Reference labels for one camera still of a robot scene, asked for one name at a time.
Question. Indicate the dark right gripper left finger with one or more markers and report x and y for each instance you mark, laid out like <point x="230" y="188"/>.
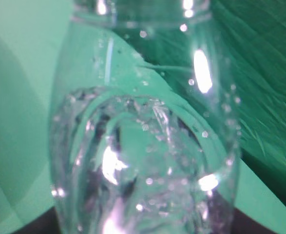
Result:
<point x="47" y="223"/>

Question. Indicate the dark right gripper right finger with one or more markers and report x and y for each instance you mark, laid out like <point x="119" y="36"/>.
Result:
<point x="245" y="224"/>

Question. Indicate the clear plastic water bottle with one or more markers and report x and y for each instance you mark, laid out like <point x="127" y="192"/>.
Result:
<point x="143" y="133"/>

